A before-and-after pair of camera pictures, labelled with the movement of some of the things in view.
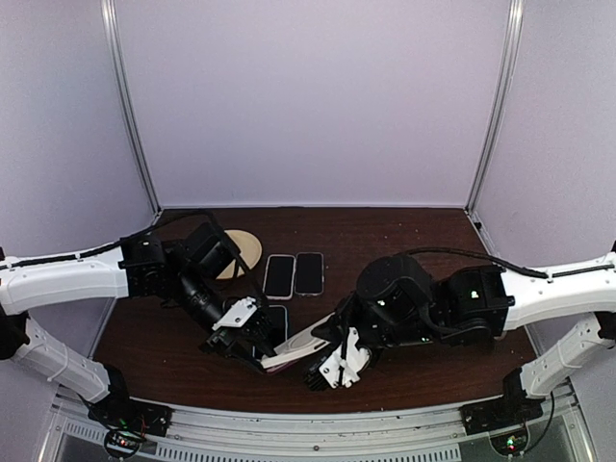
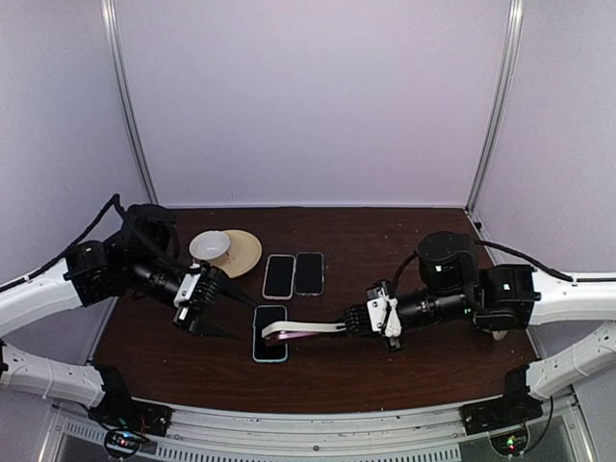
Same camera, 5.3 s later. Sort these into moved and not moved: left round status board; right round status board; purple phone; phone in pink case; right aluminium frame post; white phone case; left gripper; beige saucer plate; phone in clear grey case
Moved: purple phone; left gripper; white phone case
Not moved: beige saucer plate; left round status board; right round status board; phone in clear grey case; right aluminium frame post; phone in pink case
